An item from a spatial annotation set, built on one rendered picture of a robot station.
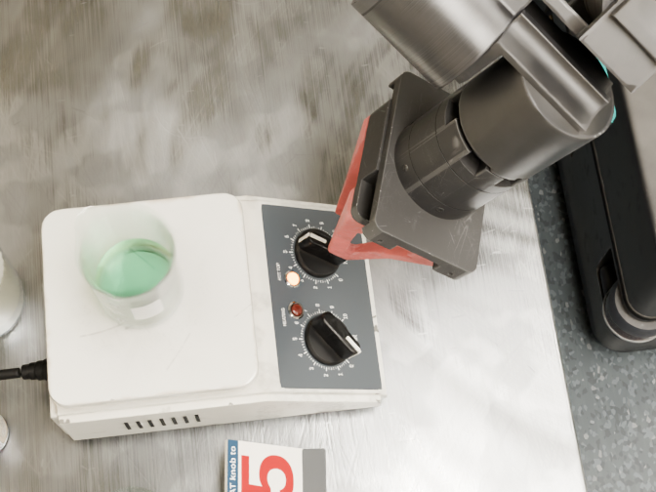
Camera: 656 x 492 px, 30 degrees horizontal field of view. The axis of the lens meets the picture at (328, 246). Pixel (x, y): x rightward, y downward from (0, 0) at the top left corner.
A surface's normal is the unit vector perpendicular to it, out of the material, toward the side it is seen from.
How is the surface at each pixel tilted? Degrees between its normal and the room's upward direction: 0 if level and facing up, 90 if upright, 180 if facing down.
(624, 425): 0
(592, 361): 0
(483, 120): 61
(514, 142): 72
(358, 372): 30
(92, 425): 90
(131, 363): 0
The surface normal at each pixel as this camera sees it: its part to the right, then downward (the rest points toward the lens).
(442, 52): -0.36, 0.58
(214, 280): 0.02, -0.33
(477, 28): 0.15, 0.11
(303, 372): 0.51, -0.33
